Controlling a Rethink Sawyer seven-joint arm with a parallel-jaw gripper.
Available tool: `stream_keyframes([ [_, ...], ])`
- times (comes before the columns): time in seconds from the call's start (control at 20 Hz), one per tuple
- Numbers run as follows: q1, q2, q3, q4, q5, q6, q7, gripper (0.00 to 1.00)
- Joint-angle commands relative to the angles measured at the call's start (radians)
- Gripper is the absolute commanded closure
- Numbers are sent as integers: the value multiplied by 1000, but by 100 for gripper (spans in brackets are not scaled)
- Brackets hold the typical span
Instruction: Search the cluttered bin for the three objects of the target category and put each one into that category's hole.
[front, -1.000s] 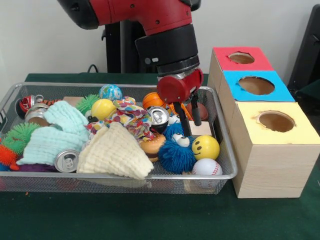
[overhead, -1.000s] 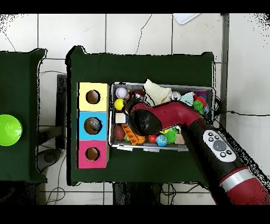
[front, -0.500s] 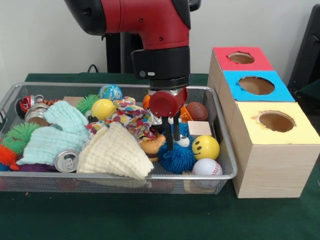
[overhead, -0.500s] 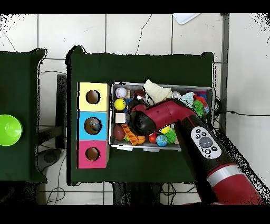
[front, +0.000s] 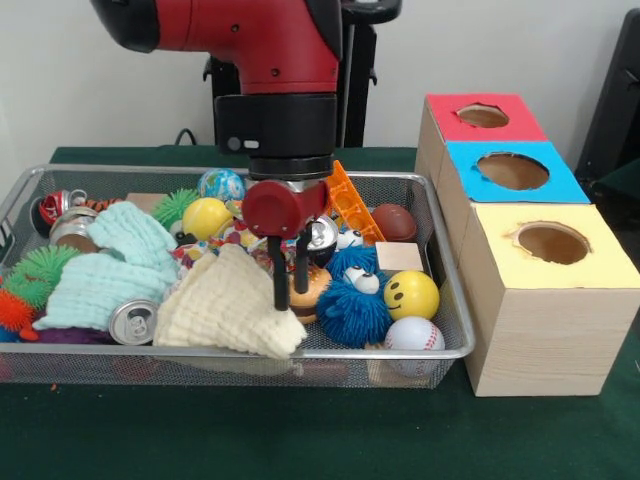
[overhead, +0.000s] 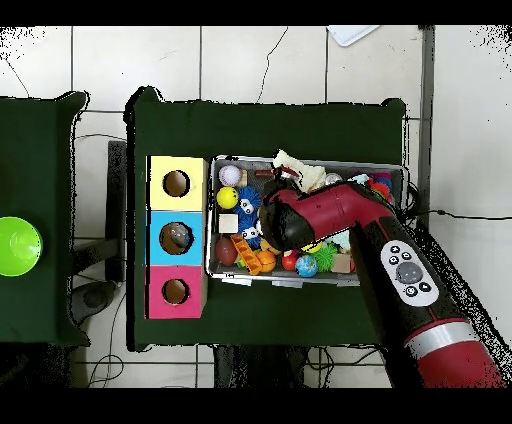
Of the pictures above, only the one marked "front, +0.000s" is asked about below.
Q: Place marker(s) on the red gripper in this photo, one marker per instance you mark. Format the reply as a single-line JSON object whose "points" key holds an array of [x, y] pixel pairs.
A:
{"points": [[275, 207]]}

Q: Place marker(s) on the cream knitted cloth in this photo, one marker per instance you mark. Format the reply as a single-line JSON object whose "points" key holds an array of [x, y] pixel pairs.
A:
{"points": [[225, 305]]}

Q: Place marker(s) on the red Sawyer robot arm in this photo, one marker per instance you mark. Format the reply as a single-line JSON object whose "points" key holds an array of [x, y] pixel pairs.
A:
{"points": [[280, 45]]}

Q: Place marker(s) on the shallow clear mesh bin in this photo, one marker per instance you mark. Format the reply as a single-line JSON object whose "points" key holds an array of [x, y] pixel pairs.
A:
{"points": [[400, 370]]}

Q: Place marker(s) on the wooden box with three holes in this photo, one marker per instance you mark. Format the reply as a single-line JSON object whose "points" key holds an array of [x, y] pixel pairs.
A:
{"points": [[550, 340]]}

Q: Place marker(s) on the blue spiky toy with eyes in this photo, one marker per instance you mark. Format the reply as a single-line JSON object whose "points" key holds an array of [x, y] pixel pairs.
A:
{"points": [[345, 315]]}

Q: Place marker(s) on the orange plastic ladder toy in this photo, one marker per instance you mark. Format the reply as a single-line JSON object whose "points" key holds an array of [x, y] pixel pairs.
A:
{"points": [[355, 205]]}

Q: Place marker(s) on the plain yellow ball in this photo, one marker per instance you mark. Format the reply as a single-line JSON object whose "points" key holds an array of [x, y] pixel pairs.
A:
{"points": [[205, 217]]}

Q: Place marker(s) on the pale wooden block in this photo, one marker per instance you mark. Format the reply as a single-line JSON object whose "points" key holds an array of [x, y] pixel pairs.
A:
{"points": [[400, 257]]}

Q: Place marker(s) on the brown toy football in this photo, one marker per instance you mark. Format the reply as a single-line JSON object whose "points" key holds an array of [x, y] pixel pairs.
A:
{"points": [[397, 222]]}

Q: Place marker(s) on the yellow smiley ball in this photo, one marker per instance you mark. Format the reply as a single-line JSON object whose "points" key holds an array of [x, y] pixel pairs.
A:
{"points": [[412, 295]]}

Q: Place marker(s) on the white baseball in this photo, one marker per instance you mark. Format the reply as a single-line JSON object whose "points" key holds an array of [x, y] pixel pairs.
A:
{"points": [[415, 334]]}

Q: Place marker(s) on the mint green knitted cloth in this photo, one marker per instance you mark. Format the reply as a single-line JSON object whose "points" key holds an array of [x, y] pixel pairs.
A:
{"points": [[100, 285], [130, 230]]}

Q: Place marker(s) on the dark green tablecloth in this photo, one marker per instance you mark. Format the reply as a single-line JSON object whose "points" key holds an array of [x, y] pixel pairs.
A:
{"points": [[250, 435], [622, 187]]}

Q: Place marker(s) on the black upright panel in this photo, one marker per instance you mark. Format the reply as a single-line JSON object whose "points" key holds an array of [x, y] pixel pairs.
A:
{"points": [[615, 100]]}

